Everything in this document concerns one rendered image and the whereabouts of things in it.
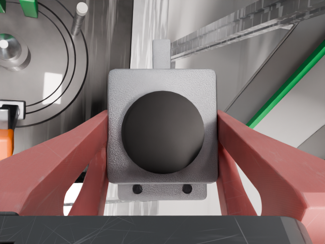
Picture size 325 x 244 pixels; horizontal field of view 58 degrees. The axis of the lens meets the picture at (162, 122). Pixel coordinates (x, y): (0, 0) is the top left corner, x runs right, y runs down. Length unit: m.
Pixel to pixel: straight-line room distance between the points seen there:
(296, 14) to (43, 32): 0.23
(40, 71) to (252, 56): 0.38
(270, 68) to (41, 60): 0.22
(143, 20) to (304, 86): 0.20
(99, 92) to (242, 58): 0.30
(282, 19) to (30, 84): 0.23
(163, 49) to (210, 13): 0.37
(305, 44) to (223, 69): 0.28
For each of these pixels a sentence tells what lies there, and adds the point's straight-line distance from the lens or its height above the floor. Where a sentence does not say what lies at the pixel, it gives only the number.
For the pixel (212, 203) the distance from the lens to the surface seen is 0.55.
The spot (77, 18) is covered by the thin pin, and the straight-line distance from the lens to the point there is 0.26.
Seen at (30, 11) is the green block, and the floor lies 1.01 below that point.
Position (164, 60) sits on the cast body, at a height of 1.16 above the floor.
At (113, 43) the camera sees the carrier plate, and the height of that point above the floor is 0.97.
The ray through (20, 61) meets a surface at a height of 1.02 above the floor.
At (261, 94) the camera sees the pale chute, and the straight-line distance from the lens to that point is 0.28.
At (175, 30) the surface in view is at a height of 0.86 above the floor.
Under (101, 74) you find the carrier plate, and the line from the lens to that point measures 0.34.
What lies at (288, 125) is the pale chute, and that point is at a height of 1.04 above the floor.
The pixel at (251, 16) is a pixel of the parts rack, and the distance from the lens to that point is 0.28.
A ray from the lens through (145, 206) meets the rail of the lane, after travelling 0.39.
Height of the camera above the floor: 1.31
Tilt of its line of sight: 69 degrees down
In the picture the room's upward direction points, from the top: 102 degrees clockwise
